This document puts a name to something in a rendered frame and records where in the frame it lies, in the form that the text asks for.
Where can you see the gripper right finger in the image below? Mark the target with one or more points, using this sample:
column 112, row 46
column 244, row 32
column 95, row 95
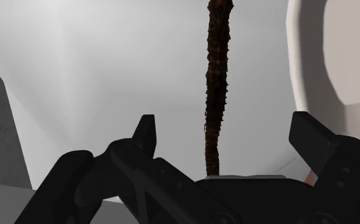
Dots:
column 338, row 167

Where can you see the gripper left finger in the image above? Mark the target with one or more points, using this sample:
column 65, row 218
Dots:
column 127, row 186

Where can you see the white toilet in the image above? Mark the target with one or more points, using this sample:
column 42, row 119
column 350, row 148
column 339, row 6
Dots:
column 295, row 62

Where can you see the dark brown spiky stick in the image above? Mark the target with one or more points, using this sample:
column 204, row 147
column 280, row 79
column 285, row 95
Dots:
column 217, row 77

